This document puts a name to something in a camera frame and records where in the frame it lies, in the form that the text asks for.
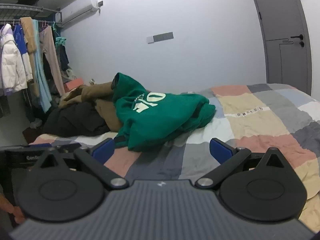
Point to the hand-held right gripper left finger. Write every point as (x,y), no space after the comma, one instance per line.
(103,151)

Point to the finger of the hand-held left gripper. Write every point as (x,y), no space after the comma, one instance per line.
(67,147)

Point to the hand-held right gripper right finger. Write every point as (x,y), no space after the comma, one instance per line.
(221,151)

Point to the green printed sweatshirt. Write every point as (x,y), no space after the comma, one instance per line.
(150,120)

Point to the green clothes hangers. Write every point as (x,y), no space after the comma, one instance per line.
(60,40)

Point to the metal clothes rack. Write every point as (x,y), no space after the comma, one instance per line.
(25,8)

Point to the person's left hand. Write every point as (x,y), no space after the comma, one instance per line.
(13,211)

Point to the black garment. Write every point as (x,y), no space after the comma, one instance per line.
(72,120)

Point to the pair of shoes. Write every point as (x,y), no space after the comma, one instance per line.
(36,123)

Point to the patchwork blanket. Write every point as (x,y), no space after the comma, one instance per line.
(250,120)

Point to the brown garment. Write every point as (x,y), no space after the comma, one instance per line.
(100,92)

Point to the orange box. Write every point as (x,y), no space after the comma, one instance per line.
(73,85)

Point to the patterned cloth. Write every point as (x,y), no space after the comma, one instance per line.
(68,76)

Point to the light blue hanging garment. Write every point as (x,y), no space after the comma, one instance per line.
(41,80)

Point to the dark hanging garment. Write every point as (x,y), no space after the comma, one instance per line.
(63,57)

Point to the white puffer jacket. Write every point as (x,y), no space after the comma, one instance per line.
(11,65)

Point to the beige pink hanging garment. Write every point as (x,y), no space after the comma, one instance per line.
(50,45)

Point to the tan hanging coat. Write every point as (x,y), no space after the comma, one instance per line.
(27,35)

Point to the white air conditioner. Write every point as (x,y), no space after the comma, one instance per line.
(80,8)

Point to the grey door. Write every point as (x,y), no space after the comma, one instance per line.
(280,17)

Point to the grey wall panel strip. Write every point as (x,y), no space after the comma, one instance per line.
(162,37)

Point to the wall socket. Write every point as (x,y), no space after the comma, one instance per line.
(100,4)

